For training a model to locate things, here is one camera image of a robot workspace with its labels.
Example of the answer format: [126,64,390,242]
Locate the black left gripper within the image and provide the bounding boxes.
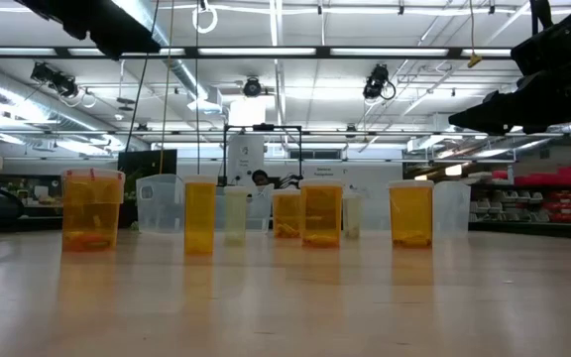
[15,0,162,60]

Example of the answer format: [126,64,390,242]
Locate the orange pill bottle white cap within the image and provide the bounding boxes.
[298,178,345,249]
[271,187,302,240]
[388,178,435,249]

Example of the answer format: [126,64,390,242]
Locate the large orange bottle red marks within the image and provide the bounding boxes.
[60,167,127,253]

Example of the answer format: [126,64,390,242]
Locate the slim orange pill bottle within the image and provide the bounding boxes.
[182,174,218,256]

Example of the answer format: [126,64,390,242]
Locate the small whitish pill bottle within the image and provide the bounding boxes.
[342,191,365,240]

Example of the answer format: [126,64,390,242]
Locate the pale yellow slim pill bottle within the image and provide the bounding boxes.
[222,185,251,247]

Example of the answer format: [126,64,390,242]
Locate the clear plastic bin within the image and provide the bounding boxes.
[343,179,472,235]
[135,173,276,235]

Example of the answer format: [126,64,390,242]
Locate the yellow hanging hook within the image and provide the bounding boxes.
[466,0,484,69]

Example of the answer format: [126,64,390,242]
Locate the overhead light bar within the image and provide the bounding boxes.
[0,45,514,61]

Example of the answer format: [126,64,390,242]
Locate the shelf with red bins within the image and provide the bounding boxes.
[468,165,571,224]

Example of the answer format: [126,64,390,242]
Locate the white ceiling unit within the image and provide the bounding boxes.
[186,85,224,116]

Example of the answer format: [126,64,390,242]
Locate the black monitor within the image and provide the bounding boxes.
[117,148,178,178]

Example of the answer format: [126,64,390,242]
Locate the white poster panel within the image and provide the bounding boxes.
[226,133,267,188]

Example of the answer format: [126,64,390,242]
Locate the person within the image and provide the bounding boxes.
[251,169,273,190]

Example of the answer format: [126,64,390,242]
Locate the yellow hanging cord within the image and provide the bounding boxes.
[158,0,176,176]

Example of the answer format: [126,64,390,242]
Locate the black ceiling camera cluster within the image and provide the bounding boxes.
[29,60,80,99]

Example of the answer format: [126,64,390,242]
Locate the silver ceiling duct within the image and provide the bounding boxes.
[0,58,113,134]
[111,0,210,100]

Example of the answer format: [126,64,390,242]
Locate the white cable ring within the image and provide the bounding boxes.
[190,0,220,36]

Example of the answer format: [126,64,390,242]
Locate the thin black hanging cable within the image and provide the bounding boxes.
[194,0,201,176]

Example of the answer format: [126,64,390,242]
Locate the black table edge rail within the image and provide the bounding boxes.
[0,212,571,243]

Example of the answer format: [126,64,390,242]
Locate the round black ceiling camera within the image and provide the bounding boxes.
[242,75,264,99]

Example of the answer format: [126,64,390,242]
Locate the black ceiling camera with cable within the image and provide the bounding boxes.
[362,62,398,102]

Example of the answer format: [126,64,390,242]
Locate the black metal frame stand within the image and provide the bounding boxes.
[222,123,303,188]

